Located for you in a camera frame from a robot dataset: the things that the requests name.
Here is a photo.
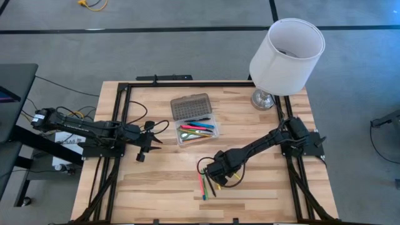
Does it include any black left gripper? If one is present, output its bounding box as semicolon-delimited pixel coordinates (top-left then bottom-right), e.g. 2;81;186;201
136;120;164;163

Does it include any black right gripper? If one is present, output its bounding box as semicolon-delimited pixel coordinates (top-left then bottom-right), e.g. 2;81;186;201
204;149;238;186

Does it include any green mechanical pencil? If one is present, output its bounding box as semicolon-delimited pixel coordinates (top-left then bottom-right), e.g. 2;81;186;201
202;169;209;201

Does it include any pink highlighter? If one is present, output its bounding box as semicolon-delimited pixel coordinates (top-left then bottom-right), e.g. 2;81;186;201
179;124;208;131

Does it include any yellow pencil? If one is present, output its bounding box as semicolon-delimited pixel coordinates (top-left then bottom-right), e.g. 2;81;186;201
178;128;213;138

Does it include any blue pen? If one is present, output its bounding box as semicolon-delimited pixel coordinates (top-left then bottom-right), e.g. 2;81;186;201
188;121;216;129

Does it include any clear plastic box grey lid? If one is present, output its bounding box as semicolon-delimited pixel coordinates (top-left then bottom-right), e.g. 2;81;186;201
170;92;220;146

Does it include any black mounting bar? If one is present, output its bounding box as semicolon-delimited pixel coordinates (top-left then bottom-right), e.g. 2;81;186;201
136;74;194;82

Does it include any white printed sign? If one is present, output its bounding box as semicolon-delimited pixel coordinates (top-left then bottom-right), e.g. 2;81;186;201
51;131;87;166

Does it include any black desk leg beam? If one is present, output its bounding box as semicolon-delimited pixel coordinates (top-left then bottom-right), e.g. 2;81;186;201
9;124;85;166

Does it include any table lamp white shade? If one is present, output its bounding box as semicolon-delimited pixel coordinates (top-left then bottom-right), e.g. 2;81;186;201
249;17;326;111

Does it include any black desk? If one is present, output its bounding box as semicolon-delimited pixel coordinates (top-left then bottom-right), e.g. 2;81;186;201
0;63;39;201

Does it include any dark screen on desk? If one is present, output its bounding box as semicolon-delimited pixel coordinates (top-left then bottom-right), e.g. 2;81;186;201
0;86;22;104

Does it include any black stand leg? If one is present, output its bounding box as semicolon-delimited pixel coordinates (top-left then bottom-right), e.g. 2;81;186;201
371;109;400;129

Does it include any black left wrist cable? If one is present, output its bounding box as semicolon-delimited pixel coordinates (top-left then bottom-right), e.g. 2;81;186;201
124;100;170;136

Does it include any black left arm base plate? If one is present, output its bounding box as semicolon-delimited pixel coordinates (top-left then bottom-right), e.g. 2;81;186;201
81;137;126;158

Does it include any black aluminium table frame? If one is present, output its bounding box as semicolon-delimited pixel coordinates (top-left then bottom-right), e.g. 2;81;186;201
70;81;340;225

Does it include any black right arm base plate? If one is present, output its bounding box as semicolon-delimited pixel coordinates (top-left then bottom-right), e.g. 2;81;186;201
279;131;328;158

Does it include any black floor cable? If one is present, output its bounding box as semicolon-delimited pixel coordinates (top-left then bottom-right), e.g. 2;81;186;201
34;74;100;98
369;123;400;166

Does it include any yellow floor cable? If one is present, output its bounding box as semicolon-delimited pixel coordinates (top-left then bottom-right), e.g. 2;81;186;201
77;0;109;13

